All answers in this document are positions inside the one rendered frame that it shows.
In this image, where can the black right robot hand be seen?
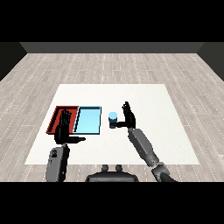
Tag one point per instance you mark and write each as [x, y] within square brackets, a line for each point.
[129, 118]

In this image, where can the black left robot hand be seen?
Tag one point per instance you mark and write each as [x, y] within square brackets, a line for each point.
[62, 132]

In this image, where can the red shallow open box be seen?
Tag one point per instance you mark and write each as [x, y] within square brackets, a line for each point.
[61, 120]

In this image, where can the light blue shallow open box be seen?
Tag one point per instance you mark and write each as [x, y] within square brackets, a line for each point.
[87, 120]

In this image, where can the dark grey robot body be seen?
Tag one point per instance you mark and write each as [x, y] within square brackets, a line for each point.
[112, 176]

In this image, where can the small blue can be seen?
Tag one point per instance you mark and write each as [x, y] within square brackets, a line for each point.
[113, 119]

